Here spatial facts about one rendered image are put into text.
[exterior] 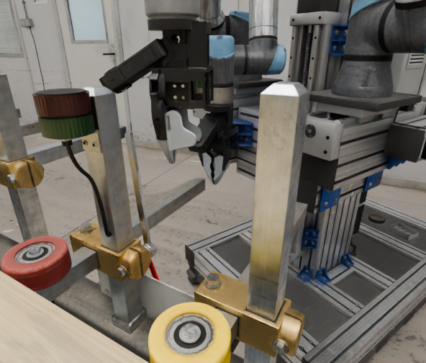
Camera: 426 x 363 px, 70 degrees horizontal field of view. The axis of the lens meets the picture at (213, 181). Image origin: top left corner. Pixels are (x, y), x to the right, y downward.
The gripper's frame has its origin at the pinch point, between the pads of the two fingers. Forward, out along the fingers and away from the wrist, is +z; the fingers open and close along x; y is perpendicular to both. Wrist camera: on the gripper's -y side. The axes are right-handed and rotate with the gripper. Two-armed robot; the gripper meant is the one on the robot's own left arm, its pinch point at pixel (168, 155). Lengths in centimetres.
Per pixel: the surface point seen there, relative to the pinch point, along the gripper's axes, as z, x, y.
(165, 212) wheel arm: 14.6, 6.1, -3.4
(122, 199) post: 3.9, -9.0, -4.4
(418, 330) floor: 100, 65, 89
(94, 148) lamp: -4.5, -11.1, -6.2
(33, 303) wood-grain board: 9.0, -24.9, -8.0
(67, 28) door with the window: -35, 324, -227
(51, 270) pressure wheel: 9.4, -19.3, -10.0
